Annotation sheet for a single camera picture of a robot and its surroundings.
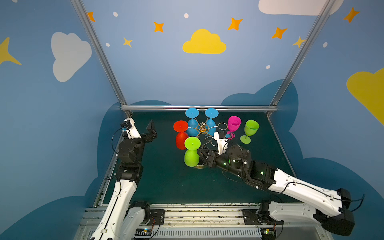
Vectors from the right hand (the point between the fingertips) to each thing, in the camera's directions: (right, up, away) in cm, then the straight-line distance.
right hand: (201, 150), depth 63 cm
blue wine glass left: (-3, +9, +21) cm, 23 cm away
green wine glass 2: (-4, -5, +10) cm, 12 cm away
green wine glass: (+33, +9, +30) cm, 46 cm away
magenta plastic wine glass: (+24, +13, +36) cm, 45 cm away
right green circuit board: (+34, -43, +11) cm, 56 cm away
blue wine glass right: (+7, +17, +17) cm, 26 cm away
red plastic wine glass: (-9, +10, +11) cm, 18 cm away
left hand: (-28, +12, +7) cm, 31 cm away
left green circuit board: (-28, -42, +10) cm, 52 cm away
